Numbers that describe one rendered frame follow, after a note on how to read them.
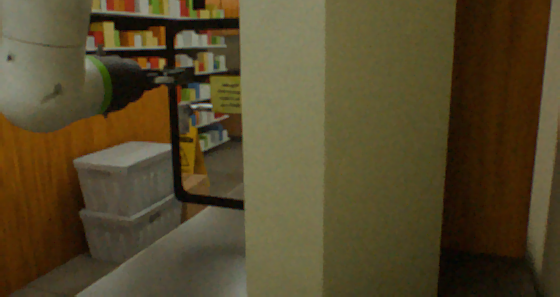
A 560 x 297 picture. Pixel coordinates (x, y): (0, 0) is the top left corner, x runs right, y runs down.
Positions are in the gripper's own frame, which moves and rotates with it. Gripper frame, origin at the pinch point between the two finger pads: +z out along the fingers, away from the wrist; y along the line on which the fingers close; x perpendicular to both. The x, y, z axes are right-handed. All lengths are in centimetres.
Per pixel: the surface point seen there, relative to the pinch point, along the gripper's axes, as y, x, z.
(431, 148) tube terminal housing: -49, 8, -15
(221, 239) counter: -8.2, 34.0, -1.3
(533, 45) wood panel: -64, -5, 10
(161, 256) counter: -1.0, 34.0, -12.3
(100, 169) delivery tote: 140, 66, 124
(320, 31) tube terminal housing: -36.4, -7.3, -27.1
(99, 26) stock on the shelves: 225, -21, 229
